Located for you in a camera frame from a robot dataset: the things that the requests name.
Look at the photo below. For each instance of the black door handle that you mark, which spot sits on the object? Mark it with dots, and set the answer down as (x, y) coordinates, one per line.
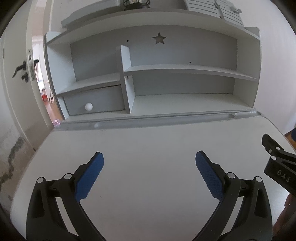
(23, 67)

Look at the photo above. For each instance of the grey white desk hutch shelf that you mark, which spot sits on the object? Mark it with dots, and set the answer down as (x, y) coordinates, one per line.
(172, 64)

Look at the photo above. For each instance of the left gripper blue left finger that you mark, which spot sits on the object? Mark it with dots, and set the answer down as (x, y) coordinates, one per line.
(86, 175)

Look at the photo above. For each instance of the grey drawer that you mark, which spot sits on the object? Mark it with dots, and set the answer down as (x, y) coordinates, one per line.
(103, 99)

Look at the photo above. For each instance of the white door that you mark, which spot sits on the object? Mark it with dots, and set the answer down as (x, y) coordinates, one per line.
(26, 104)

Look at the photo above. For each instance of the white round drawer knob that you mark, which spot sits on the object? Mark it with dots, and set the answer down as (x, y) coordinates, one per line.
(88, 106)

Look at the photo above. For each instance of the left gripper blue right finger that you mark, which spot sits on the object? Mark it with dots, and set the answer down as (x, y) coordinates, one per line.
(212, 174)

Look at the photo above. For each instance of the white louvered cabinet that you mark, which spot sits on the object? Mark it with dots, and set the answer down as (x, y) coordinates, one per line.
(219, 8)

